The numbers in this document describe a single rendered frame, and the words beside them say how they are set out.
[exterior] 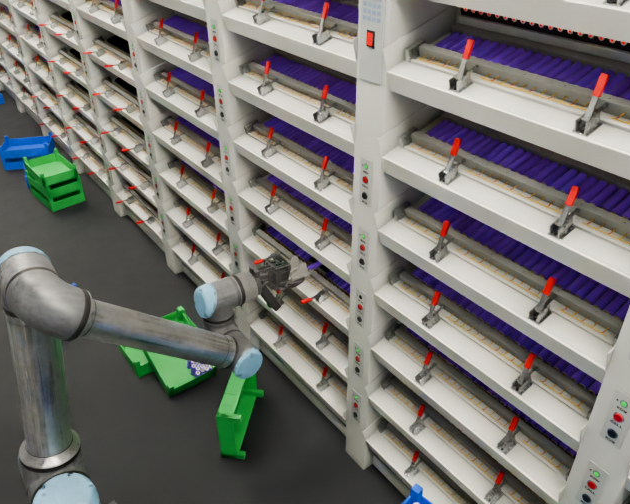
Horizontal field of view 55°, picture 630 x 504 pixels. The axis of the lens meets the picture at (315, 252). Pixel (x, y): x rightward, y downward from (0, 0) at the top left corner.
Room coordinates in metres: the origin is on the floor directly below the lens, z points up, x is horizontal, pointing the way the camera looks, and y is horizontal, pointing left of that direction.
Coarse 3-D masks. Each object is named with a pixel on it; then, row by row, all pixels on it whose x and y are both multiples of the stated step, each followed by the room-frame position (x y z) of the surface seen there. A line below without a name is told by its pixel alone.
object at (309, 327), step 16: (288, 304) 1.67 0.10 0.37; (304, 304) 1.64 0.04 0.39; (288, 320) 1.61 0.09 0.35; (304, 320) 1.59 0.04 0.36; (320, 320) 1.55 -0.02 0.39; (304, 336) 1.52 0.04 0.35; (320, 336) 1.51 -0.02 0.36; (336, 336) 1.49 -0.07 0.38; (320, 352) 1.45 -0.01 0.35; (336, 352) 1.43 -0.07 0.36; (336, 368) 1.37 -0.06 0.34
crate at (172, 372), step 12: (180, 312) 1.88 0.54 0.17; (156, 360) 1.71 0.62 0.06; (168, 360) 1.72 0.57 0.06; (180, 360) 1.73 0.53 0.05; (156, 372) 1.65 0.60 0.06; (168, 372) 1.67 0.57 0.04; (180, 372) 1.68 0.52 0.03; (168, 384) 1.57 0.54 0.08; (180, 384) 1.63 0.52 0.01; (192, 384) 1.63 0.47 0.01; (168, 396) 1.58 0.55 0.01
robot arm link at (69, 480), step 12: (48, 480) 0.96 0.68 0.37; (60, 480) 0.94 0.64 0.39; (72, 480) 0.94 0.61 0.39; (84, 480) 0.94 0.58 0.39; (36, 492) 0.94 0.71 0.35; (48, 492) 0.91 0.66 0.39; (60, 492) 0.91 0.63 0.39; (72, 492) 0.91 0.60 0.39; (84, 492) 0.91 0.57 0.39; (96, 492) 0.93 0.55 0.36
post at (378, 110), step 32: (416, 0) 1.30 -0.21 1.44; (384, 32) 1.26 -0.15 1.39; (384, 64) 1.26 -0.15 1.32; (384, 96) 1.25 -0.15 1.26; (384, 128) 1.26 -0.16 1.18; (384, 192) 1.26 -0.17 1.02; (352, 224) 1.33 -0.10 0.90; (352, 256) 1.33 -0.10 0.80; (384, 256) 1.27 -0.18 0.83; (352, 288) 1.32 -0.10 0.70; (352, 320) 1.32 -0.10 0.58; (384, 320) 1.28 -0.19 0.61; (352, 352) 1.31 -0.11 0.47; (352, 384) 1.31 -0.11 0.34; (352, 448) 1.30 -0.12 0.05
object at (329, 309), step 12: (252, 228) 1.84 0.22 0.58; (264, 228) 1.85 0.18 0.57; (252, 240) 1.81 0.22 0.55; (252, 252) 1.76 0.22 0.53; (264, 252) 1.74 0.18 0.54; (300, 288) 1.53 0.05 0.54; (312, 288) 1.52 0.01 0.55; (312, 300) 1.47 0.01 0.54; (324, 312) 1.43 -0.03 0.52; (336, 312) 1.41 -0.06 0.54; (336, 324) 1.39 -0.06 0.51; (348, 324) 1.33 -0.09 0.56; (348, 336) 1.35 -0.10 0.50
